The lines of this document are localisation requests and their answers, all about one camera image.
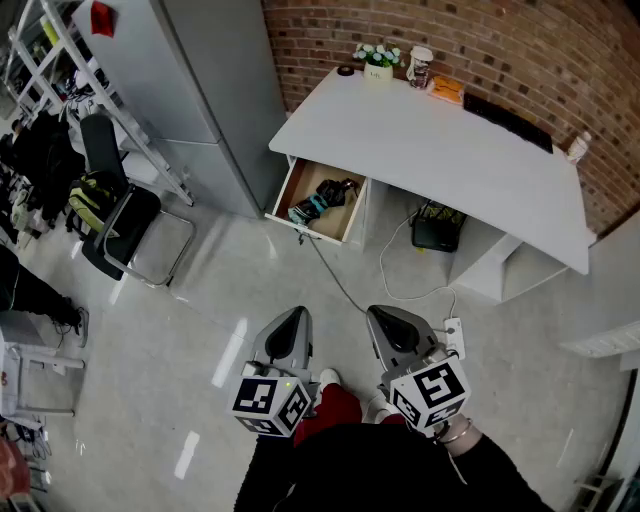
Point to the white desk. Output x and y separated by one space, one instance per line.
425 145

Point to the person's left white shoe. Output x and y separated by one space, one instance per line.
330 377

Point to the small white table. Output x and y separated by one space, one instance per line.
30 360

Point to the black and teal bundle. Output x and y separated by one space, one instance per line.
320 200

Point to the orange packet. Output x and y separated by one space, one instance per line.
446 89

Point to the white pot of blue flowers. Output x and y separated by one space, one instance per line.
378 67

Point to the red tag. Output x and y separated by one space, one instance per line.
102 18

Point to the person's right white shoe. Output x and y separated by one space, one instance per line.
385 414

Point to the black chair with metal frame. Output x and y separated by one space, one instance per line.
127 215

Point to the black hanging coats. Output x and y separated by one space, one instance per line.
45 160

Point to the white metal shelf rack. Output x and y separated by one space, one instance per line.
65 37

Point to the black keyboard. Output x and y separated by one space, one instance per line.
507 121

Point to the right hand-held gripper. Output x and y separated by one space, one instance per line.
425 385

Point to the white power strip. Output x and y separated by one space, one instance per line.
454 337

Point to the wooden drawer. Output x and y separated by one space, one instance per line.
305 177

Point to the black basket under desk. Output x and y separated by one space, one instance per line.
437 232

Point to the clear cup with white lid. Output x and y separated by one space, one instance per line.
420 65

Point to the person's right forearm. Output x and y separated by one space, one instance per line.
495 470

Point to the black tape roll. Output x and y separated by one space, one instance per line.
345 70

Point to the grey metal cabinet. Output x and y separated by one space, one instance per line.
190 85

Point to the person's red trousers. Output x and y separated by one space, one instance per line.
335 407

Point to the person's left forearm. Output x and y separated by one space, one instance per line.
265 475

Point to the white slatted panel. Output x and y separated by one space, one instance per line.
607 342

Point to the person's black top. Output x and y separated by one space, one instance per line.
370 470

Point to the green and black backpack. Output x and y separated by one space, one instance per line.
90 197

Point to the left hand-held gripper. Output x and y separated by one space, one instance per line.
280 365

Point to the person's white shoe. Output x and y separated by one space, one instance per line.
385 414
330 377

